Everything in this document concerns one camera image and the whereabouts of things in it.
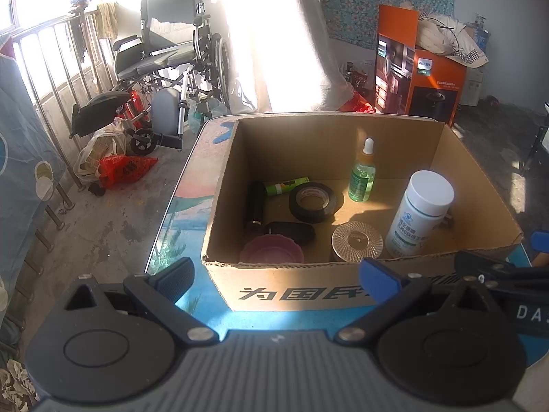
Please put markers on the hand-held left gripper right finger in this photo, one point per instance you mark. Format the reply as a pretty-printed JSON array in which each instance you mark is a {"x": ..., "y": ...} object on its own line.
[{"x": 379, "y": 279}]

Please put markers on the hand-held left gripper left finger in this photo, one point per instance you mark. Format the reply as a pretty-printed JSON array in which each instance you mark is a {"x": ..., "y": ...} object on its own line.
[{"x": 171, "y": 279}]

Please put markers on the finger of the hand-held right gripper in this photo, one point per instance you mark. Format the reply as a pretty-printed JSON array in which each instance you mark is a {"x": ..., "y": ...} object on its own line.
[
  {"x": 506, "y": 268},
  {"x": 540, "y": 242}
]

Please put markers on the clear ribbed glass dish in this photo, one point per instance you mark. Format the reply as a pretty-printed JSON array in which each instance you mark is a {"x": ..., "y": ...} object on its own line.
[{"x": 356, "y": 240}]

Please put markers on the white pill bottle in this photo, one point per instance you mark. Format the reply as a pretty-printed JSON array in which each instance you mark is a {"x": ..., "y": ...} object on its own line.
[{"x": 422, "y": 206}]

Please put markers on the black tape roll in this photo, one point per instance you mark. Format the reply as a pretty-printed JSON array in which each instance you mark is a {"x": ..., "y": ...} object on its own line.
[{"x": 317, "y": 216}]

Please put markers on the black oval case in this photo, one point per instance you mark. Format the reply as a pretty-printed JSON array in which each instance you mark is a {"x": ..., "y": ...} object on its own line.
[{"x": 291, "y": 231}]

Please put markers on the green dropper bottle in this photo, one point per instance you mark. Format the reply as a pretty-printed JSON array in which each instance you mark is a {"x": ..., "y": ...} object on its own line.
[{"x": 361, "y": 180}]

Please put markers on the pink scalloped bowl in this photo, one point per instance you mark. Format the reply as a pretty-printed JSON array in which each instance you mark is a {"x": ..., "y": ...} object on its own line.
[{"x": 270, "y": 251}]

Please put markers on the black flashlight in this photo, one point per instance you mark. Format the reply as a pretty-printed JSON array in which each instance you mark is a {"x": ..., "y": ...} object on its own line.
[{"x": 256, "y": 201}]

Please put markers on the green glue stick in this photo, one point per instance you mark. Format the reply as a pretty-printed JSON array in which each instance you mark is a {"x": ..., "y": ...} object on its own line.
[{"x": 283, "y": 187}]

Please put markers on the brown cardboard box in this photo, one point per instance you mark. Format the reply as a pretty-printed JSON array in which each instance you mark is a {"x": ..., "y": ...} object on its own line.
[{"x": 300, "y": 146}]

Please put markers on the black metal stand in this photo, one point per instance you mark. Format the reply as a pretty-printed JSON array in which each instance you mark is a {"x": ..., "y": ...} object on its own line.
[{"x": 533, "y": 151}]

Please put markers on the small black floor object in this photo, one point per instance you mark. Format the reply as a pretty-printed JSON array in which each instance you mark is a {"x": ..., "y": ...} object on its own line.
[{"x": 96, "y": 189}]

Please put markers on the red plastic bag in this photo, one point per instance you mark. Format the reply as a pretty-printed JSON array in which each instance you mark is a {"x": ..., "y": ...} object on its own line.
[
  {"x": 356, "y": 103},
  {"x": 139, "y": 107},
  {"x": 124, "y": 169}
]

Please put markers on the white green plastic bag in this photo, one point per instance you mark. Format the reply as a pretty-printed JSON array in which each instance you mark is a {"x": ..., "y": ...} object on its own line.
[{"x": 206, "y": 116}]

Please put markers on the orange appliance box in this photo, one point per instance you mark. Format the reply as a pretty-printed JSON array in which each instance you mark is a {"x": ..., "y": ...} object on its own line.
[{"x": 429, "y": 90}]

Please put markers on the red basket with bottles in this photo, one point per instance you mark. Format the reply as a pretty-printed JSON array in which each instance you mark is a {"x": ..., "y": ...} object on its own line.
[{"x": 356, "y": 77}]

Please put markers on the blue geometric print sheet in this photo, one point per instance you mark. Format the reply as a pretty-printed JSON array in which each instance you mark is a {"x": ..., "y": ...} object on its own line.
[{"x": 25, "y": 137}]

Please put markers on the white curtain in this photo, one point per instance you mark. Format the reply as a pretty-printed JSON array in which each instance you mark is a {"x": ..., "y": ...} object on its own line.
[{"x": 326, "y": 73}]

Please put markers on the white checkered cloth bundle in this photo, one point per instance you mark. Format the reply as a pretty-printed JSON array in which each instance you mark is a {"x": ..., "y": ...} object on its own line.
[{"x": 450, "y": 38}]

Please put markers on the dark hanging cloth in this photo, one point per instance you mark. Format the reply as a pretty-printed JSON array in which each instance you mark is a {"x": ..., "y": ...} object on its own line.
[{"x": 78, "y": 38}]

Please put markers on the yellow hanging towel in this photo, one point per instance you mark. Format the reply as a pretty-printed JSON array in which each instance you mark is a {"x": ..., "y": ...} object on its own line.
[{"x": 107, "y": 19}]

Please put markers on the grey wheelchair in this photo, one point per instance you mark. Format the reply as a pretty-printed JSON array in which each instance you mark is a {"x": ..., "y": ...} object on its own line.
[{"x": 171, "y": 8}]

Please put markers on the metal railing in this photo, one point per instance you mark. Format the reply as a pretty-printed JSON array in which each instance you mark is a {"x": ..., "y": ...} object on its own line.
[{"x": 43, "y": 25}]

